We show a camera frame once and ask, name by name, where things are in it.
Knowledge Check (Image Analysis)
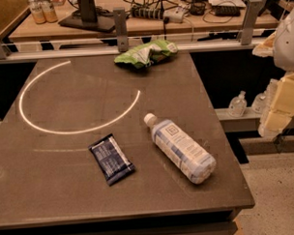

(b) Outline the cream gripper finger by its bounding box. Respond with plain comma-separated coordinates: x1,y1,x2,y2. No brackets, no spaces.
252,32,276,57
258,72,294,137

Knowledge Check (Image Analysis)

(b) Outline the blue label plastic water bottle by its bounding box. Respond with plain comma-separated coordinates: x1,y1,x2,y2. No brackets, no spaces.
144,113,217,185

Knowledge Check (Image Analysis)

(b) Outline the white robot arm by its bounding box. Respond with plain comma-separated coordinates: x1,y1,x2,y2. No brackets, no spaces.
252,15,294,137

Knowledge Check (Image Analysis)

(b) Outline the clear sanitizer bottle right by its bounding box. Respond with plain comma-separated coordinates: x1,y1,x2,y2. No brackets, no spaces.
251,92,266,114

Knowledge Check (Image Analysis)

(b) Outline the clear sanitizer bottle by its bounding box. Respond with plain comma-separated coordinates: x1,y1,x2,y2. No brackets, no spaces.
228,91,248,117
251,92,266,114

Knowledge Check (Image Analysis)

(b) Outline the clear sanitizer bottle left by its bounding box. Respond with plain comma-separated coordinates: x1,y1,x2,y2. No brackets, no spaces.
228,91,248,117

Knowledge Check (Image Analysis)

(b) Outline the grey metal side shelf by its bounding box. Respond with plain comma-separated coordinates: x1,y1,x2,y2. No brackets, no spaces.
216,107,294,132

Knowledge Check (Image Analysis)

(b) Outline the black box on desk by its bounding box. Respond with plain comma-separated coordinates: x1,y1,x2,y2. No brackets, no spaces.
215,6,240,16

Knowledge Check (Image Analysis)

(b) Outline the white power adapter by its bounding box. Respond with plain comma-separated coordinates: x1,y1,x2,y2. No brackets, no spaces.
163,10,184,23

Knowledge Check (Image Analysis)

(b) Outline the green chip bag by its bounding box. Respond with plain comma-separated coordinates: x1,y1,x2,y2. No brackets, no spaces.
114,40,179,69

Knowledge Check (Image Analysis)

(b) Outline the black power strip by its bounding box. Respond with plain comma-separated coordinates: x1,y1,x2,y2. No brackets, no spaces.
131,6,163,20

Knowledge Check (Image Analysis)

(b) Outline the black monitor stand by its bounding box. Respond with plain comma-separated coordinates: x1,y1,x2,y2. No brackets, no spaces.
59,0,115,33

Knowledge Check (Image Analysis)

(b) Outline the dark blue snack packet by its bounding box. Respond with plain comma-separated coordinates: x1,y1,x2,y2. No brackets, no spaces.
88,134,135,186

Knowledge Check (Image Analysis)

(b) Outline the amber jar right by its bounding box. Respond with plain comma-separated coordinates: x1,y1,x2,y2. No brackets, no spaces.
41,0,57,23

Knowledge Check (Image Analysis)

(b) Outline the amber jar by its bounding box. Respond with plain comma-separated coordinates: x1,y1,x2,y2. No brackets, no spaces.
41,0,57,23
28,0,45,24

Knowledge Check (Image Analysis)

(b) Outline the wooden desk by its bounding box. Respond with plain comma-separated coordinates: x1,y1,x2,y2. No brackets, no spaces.
7,0,280,44

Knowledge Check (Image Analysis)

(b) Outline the amber jar left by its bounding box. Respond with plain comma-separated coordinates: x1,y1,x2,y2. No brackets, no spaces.
28,0,45,24

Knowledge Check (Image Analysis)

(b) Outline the grey metal rail frame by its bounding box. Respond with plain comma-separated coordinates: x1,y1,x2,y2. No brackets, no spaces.
0,0,275,63

